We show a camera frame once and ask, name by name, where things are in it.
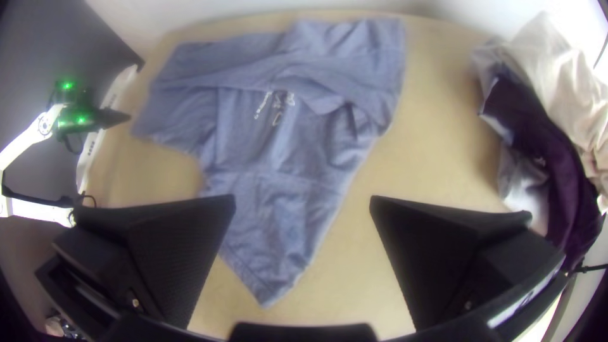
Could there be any pile of crumpled clothes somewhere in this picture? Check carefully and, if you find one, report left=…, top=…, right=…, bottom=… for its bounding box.
left=470, top=11, right=608, bottom=272

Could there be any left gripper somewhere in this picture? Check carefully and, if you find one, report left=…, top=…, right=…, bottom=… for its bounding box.
left=92, top=108, right=132, bottom=130

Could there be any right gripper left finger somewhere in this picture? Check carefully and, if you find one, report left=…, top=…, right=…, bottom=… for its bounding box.
left=35, top=193, right=237, bottom=333

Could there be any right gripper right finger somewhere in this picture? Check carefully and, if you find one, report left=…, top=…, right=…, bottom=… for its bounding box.
left=369, top=194, right=569, bottom=332

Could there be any blue t-shirt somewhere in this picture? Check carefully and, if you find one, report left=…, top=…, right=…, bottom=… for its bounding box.
left=130, top=18, right=407, bottom=308

